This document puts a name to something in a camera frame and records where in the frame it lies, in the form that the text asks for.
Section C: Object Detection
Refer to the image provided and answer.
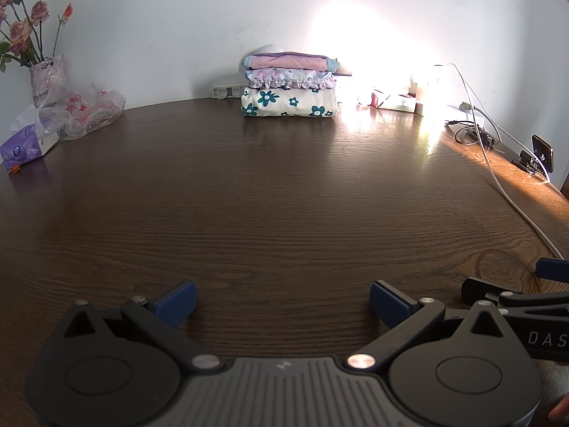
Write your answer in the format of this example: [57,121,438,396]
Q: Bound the white blue-flower garment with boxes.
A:
[240,85,339,119]

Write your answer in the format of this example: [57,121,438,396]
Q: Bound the pink garment with purple trim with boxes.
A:
[244,52,339,73]

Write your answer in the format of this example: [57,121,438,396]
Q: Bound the black smartphone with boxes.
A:
[532,134,554,175]

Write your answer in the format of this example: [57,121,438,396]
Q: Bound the black adapter with cable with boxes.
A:
[448,119,497,148]

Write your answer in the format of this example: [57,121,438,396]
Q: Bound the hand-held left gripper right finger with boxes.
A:
[346,279,512,371]

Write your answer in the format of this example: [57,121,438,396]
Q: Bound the pink flower bouquet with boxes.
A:
[0,0,74,74]

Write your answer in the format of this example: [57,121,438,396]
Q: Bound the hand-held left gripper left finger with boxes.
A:
[62,279,222,372]

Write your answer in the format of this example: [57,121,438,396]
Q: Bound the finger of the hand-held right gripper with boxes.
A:
[536,258,569,283]
[461,277,525,316]

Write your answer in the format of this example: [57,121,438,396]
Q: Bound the clear printed plastic bag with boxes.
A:
[11,82,127,142]

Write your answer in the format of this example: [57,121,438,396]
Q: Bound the patterned flower vase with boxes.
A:
[29,54,67,110]

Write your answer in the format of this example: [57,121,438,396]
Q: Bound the purple tissue pack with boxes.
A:
[0,125,60,170]

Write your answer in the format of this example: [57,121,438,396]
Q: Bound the pink floral ruffled garment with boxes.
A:
[245,68,337,90]

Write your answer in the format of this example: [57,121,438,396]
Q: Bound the small boxes by wall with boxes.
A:
[377,93,419,115]

